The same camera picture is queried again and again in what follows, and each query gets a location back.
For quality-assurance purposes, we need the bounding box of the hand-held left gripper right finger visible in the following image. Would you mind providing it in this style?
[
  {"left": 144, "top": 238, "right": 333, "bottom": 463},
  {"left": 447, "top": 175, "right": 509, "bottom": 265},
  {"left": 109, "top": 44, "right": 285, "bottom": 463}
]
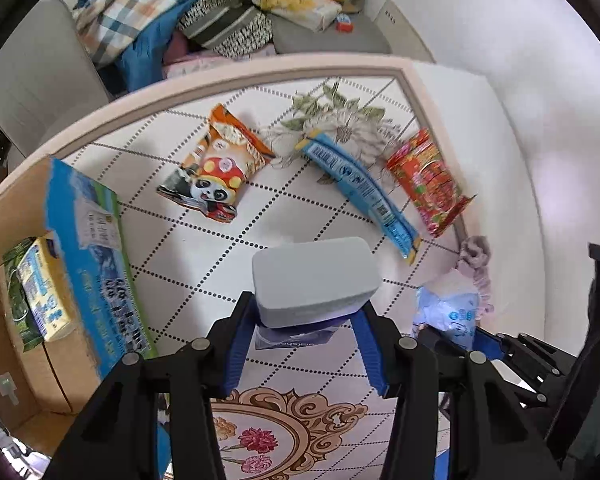
[{"left": 349, "top": 304, "right": 565, "bottom": 480}]

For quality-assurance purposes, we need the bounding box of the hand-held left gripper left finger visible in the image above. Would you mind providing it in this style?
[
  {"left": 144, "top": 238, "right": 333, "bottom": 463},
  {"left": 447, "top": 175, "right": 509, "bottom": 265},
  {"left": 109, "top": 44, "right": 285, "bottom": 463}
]
[{"left": 45, "top": 291, "right": 262, "bottom": 480}]

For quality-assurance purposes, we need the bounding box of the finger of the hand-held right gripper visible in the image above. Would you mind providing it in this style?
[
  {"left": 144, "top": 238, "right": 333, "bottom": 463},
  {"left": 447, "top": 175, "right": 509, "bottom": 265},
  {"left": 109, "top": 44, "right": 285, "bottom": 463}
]
[
  {"left": 472, "top": 329, "right": 577, "bottom": 378},
  {"left": 490, "top": 360, "right": 553, "bottom": 411}
]

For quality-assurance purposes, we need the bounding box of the blue white tissue pack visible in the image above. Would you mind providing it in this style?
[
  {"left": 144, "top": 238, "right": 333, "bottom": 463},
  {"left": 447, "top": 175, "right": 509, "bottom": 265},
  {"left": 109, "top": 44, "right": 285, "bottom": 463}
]
[{"left": 412, "top": 269, "right": 482, "bottom": 351}]

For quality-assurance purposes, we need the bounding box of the grey wet wipes pack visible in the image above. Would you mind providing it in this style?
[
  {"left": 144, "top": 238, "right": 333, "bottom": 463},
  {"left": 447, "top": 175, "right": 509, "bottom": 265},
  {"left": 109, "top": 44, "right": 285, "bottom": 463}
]
[{"left": 251, "top": 236, "right": 381, "bottom": 329}]

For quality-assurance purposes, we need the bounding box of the cardboard box with blue flap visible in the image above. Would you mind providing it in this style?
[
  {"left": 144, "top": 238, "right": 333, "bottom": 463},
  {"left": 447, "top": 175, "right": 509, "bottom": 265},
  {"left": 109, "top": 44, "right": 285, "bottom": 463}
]
[{"left": 0, "top": 156, "right": 160, "bottom": 443}]

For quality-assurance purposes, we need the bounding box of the pink scrunchie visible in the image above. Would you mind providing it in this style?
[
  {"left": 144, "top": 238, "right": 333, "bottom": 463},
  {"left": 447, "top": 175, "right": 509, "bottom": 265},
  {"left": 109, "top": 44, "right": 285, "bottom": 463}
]
[{"left": 455, "top": 235, "right": 496, "bottom": 318}]

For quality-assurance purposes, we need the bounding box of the long blue snack packet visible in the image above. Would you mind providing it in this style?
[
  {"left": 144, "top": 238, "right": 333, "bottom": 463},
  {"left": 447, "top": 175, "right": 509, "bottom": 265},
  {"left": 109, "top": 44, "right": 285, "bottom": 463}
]
[{"left": 295, "top": 129, "right": 421, "bottom": 266}]

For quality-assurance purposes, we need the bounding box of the orange panda snack packet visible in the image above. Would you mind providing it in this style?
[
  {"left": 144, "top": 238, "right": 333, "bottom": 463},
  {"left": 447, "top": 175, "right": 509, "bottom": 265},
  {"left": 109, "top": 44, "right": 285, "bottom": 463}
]
[{"left": 156, "top": 104, "right": 277, "bottom": 223}]

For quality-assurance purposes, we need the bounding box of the red snack packet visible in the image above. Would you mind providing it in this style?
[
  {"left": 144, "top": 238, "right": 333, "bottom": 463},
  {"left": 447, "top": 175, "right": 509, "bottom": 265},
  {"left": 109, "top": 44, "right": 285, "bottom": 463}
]
[{"left": 385, "top": 128, "right": 477, "bottom": 238}]

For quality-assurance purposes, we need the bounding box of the yellow tissue pack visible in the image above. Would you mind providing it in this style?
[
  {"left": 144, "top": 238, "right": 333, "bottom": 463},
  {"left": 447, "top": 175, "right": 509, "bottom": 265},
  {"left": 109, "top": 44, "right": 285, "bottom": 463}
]
[{"left": 17, "top": 236, "right": 79, "bottom": 344}]

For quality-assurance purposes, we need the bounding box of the green packet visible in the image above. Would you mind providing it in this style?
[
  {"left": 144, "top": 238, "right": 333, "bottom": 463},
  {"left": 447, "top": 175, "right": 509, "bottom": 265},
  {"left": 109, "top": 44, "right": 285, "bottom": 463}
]
[{"left": 1, "top": 236, "right": 44, "bottom": 352}]

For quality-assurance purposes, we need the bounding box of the pink cloth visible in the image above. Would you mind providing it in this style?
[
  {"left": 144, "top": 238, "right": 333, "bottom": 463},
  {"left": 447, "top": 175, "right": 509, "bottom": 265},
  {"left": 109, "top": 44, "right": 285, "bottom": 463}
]
[{"left": 161, "top": 32, "right": 276, "bottom": 80}]

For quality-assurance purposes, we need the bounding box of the blue blanket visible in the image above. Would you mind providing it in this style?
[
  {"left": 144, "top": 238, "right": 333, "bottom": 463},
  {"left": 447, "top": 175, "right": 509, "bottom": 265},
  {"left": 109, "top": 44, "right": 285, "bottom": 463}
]
[{"left": 77, "top": 0, "right": 193, "bottom": 93}]

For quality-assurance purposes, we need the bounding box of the striped pillow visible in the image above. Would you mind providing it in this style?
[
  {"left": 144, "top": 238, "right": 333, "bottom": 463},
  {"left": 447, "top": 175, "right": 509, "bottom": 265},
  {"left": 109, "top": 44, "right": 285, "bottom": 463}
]
[{"left": 176, "top": 0, "right": 277, "bottom": 59}]

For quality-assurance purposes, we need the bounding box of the small red white packet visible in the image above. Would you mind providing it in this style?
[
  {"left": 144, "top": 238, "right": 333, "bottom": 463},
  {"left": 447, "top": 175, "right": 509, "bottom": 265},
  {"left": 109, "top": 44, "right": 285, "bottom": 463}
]
[{"left": 335, "top": 12, "right": 363, "bottom": 34}]

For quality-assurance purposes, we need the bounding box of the yellow white packet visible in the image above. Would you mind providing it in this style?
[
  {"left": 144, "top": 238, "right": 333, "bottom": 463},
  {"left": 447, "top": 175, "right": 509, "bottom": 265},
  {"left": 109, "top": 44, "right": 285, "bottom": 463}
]
[{"left": 258, "top": 0, "right": 344, "bottom": 34}]

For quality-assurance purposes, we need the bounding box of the plaid blanket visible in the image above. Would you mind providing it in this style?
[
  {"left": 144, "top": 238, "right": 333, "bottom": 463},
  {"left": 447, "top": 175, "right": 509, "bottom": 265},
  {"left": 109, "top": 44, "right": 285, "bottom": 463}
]
[{"left": 72, "top": 0, "right": 262, "bottom": 66}]

